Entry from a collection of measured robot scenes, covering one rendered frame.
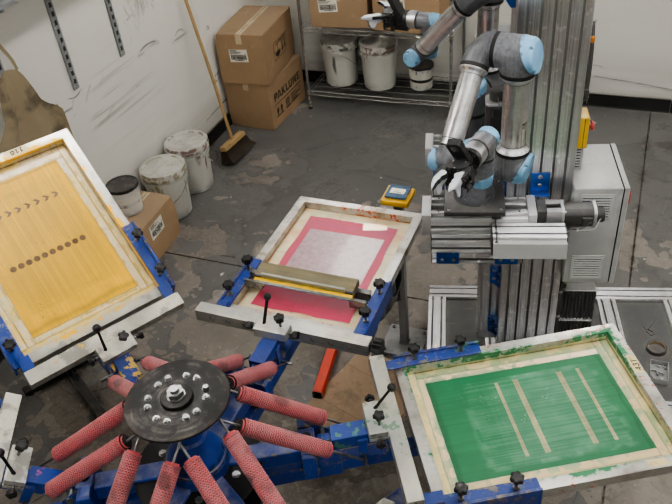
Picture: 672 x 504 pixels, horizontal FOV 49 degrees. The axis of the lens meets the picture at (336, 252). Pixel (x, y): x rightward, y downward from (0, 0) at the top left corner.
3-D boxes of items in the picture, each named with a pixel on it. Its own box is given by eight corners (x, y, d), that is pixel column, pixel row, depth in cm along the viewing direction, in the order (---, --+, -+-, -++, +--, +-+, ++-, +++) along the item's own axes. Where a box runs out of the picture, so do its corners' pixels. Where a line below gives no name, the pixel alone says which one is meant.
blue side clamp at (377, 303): (380, 292, 289) (379, 278, 285) (392, 294, 288) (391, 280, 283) (353, 345, 268) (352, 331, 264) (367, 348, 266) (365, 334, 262)
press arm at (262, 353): (271, 336, 268) (269, 326, 265) (286, 339, 266) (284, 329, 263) (250, 370, 256) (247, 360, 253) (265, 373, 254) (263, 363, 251)
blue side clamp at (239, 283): (253, 268, 308) (250, 255, 304) (264, 270, 306) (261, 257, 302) (219, 316, 287) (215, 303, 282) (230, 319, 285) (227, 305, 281)
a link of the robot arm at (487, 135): (501, 149, 237) (502, 125, 232) (487, 166, 230) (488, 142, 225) (478, 144, 241) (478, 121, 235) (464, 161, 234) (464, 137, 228)
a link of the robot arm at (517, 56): (496, 167, 275) (503, 24, 241) (535, 176, 268) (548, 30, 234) (483, 183, 267) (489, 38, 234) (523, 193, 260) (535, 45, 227)
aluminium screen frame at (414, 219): (301, 202, 341) (300, 195, 339) (424, 220, 322) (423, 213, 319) (220, 315, 285) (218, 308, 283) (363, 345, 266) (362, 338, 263)
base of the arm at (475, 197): (493, 184, 285) (494, 161, 279) (495, 206, 273) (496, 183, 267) (453, 184, 287) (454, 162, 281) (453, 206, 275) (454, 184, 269)
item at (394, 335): (391, 324, 410) (382, 177, 351) (430, 331, 402) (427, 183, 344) (378, 351, 394) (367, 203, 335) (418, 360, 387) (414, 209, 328)
